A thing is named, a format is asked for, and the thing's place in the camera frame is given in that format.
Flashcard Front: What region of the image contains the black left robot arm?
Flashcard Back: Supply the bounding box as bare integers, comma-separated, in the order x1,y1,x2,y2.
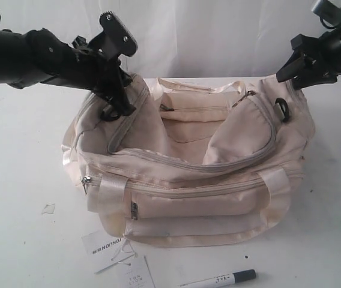
0,11,138,122

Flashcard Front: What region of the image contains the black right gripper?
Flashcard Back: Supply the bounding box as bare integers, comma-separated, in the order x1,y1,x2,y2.
276,32,341,90

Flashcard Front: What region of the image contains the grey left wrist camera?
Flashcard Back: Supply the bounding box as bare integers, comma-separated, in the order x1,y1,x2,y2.
99,11,138,59

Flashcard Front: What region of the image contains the clear plastic scrap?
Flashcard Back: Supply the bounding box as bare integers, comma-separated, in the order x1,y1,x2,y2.
41,203,55,215

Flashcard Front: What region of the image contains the white square hang tag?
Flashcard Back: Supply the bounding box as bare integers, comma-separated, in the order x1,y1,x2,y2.
94,255,155,288

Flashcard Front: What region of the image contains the beige fabric duffel bag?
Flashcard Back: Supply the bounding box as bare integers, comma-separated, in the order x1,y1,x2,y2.
62,74,315,247

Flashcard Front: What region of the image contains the white marker with black cap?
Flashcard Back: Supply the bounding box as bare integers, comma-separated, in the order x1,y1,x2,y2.
178,269,257,288

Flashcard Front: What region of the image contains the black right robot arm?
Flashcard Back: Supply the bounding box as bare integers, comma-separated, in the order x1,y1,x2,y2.
276,1,341,90

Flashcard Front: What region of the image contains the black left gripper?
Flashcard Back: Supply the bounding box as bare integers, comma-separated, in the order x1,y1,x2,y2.
65,35,136,122

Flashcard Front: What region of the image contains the white brand hang tag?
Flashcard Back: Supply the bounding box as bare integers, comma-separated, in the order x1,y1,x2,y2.
82,230,134,267

